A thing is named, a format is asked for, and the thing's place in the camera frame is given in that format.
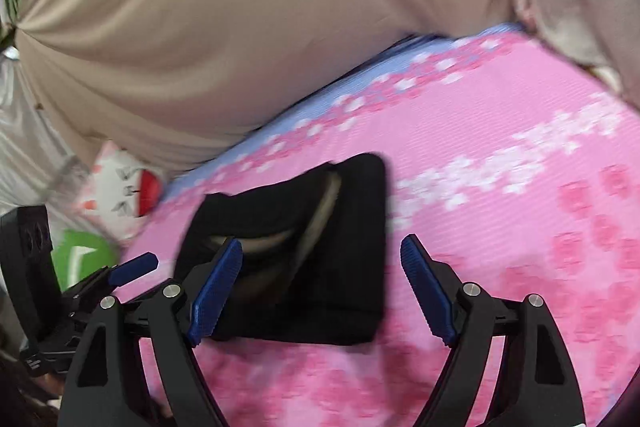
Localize silver grey cloth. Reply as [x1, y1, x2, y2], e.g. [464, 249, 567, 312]
[0, 52, 101, 218]

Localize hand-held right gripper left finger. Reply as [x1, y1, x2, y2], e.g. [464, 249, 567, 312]
[57, 237, 244, 427]

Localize white cat face pillow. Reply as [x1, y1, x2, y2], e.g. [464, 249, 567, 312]
[80, 141, 166, 233]

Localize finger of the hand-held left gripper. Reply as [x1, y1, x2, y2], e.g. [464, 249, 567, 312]
[62, 253, 159, 308]

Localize pink rose print bedsheet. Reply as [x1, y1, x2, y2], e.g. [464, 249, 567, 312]
[120, 24, 640, 427]

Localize green and white package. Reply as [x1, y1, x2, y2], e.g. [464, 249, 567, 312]
[51, 229, 121, 293]

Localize black pants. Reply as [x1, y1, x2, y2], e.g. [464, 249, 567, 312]
[181, 152, 390, 347]

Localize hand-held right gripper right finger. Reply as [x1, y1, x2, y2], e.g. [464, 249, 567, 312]
[400, 234, 586, 427]

